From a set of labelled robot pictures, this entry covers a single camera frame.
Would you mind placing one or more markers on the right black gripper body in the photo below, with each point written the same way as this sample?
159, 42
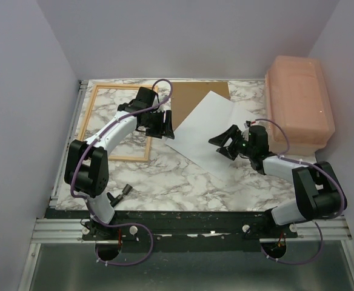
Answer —
240, 145

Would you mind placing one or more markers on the black mounting base rail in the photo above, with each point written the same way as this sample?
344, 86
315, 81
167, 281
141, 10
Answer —
133, 231

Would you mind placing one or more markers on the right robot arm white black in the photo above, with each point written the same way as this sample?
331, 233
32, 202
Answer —
318, 194

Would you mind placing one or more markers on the aluminium extrusion rail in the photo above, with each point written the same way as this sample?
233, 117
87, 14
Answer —
57, 231

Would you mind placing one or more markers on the brown cardboard backing board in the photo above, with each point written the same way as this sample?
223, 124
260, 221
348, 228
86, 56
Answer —
187, 95

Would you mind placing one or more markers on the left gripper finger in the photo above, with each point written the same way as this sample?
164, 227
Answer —
155, 133
168, 128

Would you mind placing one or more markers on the white photo paper sheet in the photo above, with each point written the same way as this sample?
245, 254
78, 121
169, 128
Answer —
210, 118

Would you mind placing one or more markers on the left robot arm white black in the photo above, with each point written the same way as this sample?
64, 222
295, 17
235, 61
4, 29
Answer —
87, 165

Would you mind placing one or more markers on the black T-handle tool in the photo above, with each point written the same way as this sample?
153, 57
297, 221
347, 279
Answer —
115, 200

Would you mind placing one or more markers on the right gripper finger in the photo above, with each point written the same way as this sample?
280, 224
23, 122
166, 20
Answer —
221, 139
227, 152

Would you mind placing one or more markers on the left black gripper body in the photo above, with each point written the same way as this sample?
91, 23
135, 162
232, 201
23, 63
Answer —
156, 120

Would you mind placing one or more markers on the translucent pink plastic box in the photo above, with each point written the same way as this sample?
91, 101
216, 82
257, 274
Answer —
297, 99

